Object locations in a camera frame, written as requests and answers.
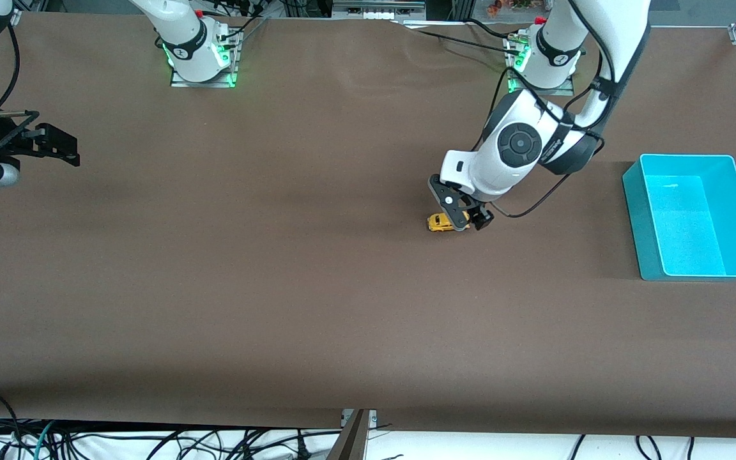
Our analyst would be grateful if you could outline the long black table cable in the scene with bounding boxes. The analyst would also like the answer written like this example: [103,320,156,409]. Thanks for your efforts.
[399,23,519,54]

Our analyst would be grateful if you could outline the dark angled post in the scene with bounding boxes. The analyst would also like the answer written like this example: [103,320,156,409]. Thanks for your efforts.
[325,410,369,460]

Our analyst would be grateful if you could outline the yellow beetle toy car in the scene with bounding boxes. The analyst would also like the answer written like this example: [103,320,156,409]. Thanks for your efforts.
[427,212,471,234]

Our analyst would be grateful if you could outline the black base power cable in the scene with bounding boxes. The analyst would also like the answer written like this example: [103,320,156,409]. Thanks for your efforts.
[217,13,271,43]

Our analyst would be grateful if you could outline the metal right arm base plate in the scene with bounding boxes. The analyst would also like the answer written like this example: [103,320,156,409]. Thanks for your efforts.
[169,31,242,89]

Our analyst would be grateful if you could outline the grey metal rack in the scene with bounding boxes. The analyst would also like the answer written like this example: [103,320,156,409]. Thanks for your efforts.
[332,0,428,19]

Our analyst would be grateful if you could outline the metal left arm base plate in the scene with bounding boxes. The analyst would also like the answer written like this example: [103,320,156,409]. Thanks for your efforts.
[507,33,577,97]

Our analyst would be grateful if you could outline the teal plastic bin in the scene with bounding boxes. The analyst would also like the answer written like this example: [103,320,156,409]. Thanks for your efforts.
[622,153,736,282]

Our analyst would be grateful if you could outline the teal floor cable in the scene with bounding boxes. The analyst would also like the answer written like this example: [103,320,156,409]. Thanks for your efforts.
[32,420,59,460]

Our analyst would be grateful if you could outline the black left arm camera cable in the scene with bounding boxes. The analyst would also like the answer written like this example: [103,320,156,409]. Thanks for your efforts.
[488,0,619,220]

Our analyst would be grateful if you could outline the silver metal bracket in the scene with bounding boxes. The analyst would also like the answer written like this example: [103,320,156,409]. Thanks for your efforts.
[341,409,379,430]

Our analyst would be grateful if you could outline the short black table cable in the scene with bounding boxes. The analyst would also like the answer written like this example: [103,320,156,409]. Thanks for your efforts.
[466,17,517,39]

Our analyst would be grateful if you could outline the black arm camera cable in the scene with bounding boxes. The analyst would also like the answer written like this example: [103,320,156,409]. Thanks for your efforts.
[0,22,21,110]
[488,0,619,220]

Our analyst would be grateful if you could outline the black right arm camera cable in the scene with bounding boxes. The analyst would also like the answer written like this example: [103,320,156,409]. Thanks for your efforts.
[0,22,21,110]

